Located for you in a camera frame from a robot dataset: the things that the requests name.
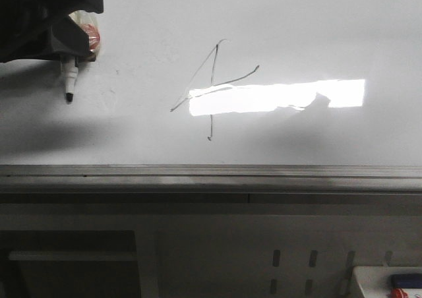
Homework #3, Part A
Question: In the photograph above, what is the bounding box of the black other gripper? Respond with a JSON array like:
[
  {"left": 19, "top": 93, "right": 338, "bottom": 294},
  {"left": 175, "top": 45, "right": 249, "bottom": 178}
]
[{"left": 1, "top": 0, "right": 104, "bottom": 63}]

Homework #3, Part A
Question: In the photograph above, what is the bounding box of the white whiteboard with aluminium frame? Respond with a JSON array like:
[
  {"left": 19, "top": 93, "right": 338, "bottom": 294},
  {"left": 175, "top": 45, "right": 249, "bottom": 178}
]
[{"left": 1, "top": 0, "right": 421, "bottom": 192}]

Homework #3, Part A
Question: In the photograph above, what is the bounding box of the white marker with red tape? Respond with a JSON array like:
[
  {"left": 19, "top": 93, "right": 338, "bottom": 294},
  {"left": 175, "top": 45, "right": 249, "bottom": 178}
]
[{"left": 60, "top": 10, "right": 101, "bottom": 104}]

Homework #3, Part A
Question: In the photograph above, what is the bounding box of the white plastic marker tray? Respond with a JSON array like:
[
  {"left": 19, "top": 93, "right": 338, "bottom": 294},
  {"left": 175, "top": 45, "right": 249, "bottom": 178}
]
[{"left": 349, "top": 266, "right": 421, "bottom": 297}]

